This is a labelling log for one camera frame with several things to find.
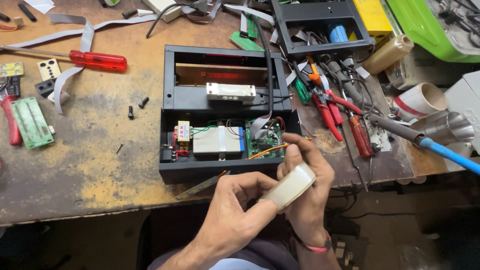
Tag black power cable with plug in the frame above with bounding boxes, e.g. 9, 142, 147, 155
145, 0, 211, 39

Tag black metal scale enclosure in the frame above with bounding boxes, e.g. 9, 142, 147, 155
158, 44, 303, 185

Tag shiny metal nozzle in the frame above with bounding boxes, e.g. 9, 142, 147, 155
423, 111, 476, 146

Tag black power strip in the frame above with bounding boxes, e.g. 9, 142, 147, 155
331, 233, 371, 270

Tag grey plastic box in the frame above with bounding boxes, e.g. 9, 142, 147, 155
443, 70, 480, 155

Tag small transformer with yellow label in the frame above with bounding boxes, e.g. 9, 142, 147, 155
173, 120, 194, 151

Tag yellow box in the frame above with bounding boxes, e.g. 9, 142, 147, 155
352, 0, 394, 39

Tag blue-handled soldering iron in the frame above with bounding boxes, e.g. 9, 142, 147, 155
369, 113, 480, 176

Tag cream plate with holes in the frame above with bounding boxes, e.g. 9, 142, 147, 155
36, 58, 62, 81

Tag person's right hand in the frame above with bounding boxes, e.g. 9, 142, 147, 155
277, 132, 336, 248

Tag orange wire bundle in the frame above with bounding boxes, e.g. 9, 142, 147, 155
245, 138, 313, 161

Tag green printed circuit board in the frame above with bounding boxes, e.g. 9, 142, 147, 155
10, 96, 56, 150

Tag white paper sheet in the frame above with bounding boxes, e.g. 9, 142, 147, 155
23, 0, 56, 15

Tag brass-coloured metal strip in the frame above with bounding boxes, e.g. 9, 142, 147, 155
173, 170, 231, 202

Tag empty black metal enclosure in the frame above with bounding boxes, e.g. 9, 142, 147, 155
270, 0, 376, 58

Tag white tape roll red stripe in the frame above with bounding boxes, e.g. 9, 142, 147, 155
392, 82, 449, 122

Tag green circuit board with chips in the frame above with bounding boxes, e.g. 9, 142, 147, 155
245, 118, 288, 159

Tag green plastic tray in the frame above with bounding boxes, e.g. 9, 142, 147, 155
385, 0, 480, 63

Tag white battery with blue end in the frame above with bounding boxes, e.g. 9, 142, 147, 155
192, 126, 245, 155

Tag narrow green circuit board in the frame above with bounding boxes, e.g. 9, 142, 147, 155
228, 29, 265, 53

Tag translucent white tape roll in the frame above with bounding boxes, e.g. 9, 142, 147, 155
260, 162, 317, 213

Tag long grey ribbon cable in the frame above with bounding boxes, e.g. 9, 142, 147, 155
7, 13, 159, 115

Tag short grey ribbon cable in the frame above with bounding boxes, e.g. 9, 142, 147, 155
249, 111, 273, 140

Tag person's grey shirt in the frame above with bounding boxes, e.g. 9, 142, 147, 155
147, 238, 301, 270

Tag red-handled hand tool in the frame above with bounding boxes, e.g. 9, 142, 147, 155
0, 93, 23, 146

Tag white adapter box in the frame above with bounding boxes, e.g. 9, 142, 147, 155
142, 0, 185, 23

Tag black coiled cable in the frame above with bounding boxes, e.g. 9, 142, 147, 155
253, 16, 275, 114

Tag folded grey ribbon cable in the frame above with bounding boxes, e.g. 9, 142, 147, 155
185, 0, 276, 26

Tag orange-handled cutter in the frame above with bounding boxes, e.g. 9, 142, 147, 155
307, 56, 323, 86

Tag red wrist band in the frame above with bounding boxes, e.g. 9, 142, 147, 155
290, 230, 333, 255

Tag silver aluminium load cell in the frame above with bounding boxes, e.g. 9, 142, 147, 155
206, 83, 257, 105

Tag short red-handled screwdriver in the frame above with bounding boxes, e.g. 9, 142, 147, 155
346, 114, 375, 158

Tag green-handled screwdriver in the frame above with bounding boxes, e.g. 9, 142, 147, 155
294, 76, 312, 104

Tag red-handled pliers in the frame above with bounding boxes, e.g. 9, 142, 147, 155
310, 89, 363, 143

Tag black plastic block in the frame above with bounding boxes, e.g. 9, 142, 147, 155
34, 77, 57, 99

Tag long red-handled screwdriver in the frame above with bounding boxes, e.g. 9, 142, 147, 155
0, 44, 128, 72

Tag brown packing tape roll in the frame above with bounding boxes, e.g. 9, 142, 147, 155
362, 34, 415, 75

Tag blue cylindrical capacitor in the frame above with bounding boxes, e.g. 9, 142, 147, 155
327, 22, 350, 43

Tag person's left hand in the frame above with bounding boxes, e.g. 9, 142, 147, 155
195, 171, 280, 260

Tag yellowish small circuit board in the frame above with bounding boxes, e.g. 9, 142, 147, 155
0, 61, 24, 78

